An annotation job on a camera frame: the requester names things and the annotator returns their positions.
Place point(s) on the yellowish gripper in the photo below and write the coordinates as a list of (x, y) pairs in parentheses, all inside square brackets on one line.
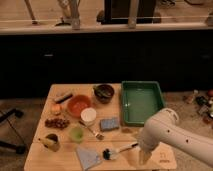
[(144, 156)]

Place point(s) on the white black dish brush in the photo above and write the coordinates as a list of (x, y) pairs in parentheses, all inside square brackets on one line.
[(111, 154)]

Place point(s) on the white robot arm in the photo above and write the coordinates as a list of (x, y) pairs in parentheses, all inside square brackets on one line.
[(163, 127)]

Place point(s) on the dark brown bowl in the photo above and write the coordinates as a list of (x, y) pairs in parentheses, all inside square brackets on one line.
[(103, 93)]

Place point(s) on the red bowl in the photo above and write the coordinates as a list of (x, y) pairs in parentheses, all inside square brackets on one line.
[(77, 104)]

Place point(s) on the dark eraser brush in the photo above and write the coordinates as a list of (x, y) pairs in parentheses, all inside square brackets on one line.
[(62, 98)]

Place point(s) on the blue sponge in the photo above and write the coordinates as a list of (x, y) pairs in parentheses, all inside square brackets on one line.
[(109, 124)]

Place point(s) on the blue grey cloth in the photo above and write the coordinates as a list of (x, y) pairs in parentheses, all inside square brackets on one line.
[(88, 158)]

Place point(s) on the green plastic tray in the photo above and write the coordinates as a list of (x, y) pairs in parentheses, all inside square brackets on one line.
[(140, 101)]

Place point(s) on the white round container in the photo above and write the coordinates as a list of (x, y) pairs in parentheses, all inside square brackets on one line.
[(88, 116)]

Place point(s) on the small green cup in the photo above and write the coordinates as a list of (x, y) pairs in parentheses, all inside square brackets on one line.
[(76, 134)]

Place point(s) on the bunch of dark grapes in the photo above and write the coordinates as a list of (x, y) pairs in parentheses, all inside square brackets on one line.
[(58, 123)]

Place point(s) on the orange block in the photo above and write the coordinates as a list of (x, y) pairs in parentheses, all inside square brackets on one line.
[(56, 109)]

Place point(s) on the black chair base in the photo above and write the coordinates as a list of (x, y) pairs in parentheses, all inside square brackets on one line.
[(17, 148)]

